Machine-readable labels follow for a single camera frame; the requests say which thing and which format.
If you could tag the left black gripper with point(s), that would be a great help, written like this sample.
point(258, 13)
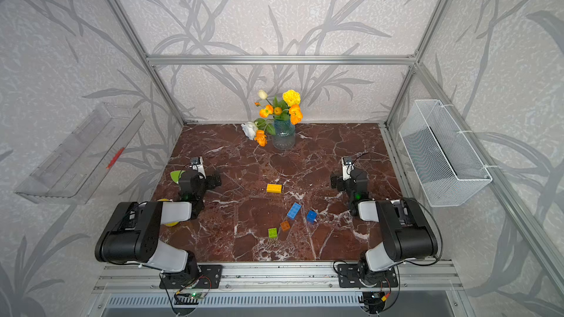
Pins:
point(211, 180)

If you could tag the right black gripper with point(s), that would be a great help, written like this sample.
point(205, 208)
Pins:
point(337, 180)

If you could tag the dark blue small lego brick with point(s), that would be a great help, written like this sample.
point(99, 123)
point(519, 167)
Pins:
point(311, 216)

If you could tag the yellow lego brick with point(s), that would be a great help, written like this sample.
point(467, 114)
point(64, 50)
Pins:
point(274, 188)

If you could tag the orange small lego brick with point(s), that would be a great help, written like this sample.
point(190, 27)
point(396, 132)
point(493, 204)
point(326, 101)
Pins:
point(285, 226)

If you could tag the green small lego brick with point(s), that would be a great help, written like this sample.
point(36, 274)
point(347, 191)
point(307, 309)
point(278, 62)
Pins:
point(273, 233)

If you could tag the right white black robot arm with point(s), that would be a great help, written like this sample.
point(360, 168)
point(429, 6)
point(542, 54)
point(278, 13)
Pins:
point(405, 232)

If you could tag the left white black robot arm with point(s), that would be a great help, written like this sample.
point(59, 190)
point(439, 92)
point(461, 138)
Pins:
point(132, 236)

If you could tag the light blue long lego brick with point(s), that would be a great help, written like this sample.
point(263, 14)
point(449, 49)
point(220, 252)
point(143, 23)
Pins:
point(293, 211)

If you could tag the green toy shovel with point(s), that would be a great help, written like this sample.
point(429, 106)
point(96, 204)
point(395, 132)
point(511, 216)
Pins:
point(176, 175)

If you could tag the yellow plastic jar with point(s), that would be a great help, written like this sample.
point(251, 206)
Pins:
point(171, 212)

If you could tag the blue glass vase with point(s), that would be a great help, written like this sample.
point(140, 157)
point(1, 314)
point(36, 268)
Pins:
point(284, 139)

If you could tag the artificial flower bouquet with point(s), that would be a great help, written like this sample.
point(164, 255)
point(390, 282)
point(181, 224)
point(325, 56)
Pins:
point(286, 108)

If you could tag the red pen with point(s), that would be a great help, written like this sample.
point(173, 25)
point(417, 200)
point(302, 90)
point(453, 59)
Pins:
point(115, 158)

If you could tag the left green circuit board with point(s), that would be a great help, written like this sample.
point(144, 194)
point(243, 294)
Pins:
point(188, 298)

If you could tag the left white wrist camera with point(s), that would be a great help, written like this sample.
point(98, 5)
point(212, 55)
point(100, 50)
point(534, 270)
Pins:
point(197, 165)

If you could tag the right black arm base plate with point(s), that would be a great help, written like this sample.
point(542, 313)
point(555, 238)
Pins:
point(353, 276)

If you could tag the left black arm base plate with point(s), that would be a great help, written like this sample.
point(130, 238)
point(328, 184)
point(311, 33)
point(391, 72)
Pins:
point(206, 276)

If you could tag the white wire mesh basket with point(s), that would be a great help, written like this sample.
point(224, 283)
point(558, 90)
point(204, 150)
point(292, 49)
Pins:
point(448, 168)

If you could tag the aluminium frame crossbar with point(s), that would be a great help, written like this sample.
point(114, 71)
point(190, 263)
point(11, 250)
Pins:
point(280, 60)

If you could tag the right circuit board with wires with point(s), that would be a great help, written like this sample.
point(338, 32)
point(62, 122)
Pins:
point(373, 302)

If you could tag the aluminium front rail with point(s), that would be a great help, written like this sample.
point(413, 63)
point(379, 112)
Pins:
point(279, 276)

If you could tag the transparent plastic wall shelf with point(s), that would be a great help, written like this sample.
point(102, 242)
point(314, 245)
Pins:
point(73, 172)

